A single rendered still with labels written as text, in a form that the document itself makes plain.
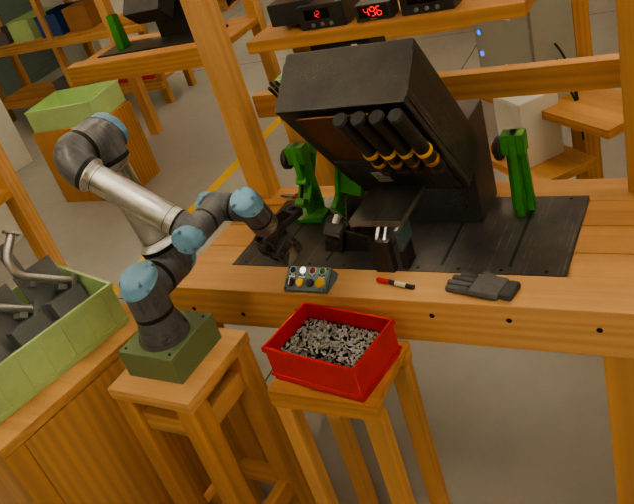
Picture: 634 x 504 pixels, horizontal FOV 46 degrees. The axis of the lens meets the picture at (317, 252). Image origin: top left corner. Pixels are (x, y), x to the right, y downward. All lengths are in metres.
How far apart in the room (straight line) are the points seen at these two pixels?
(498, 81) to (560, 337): 0.86
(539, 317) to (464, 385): 1.16
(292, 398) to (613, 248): 0.98
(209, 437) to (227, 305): 0.47
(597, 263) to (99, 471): 1.73
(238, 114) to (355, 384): 1.25
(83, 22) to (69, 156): 6.12
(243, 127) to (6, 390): 1.22
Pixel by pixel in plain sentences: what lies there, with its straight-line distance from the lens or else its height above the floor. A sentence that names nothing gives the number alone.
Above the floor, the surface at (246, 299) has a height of 0.87.
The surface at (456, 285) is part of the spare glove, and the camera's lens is 2.08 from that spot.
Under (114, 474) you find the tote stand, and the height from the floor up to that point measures 0.40.
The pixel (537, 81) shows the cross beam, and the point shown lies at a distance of 2.43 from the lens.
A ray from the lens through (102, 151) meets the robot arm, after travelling 2.06.
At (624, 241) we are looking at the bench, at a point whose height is 0.88.
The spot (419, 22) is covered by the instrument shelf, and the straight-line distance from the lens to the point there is 2.22.
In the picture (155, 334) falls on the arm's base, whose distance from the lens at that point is 2.17.
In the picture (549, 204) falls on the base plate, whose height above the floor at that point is 0.90.
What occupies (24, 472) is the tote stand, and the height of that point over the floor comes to 0.67.
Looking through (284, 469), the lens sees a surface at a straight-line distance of 2.60.
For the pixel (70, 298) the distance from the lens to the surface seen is 2.78.
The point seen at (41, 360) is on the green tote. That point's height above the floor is 0.88.
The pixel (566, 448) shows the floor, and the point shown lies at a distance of 2.85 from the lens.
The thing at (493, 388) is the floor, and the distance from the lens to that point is 3.09.
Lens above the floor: 2.13
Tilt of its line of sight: 30 degrees down
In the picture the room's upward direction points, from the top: 18 degrees counter-clockwise
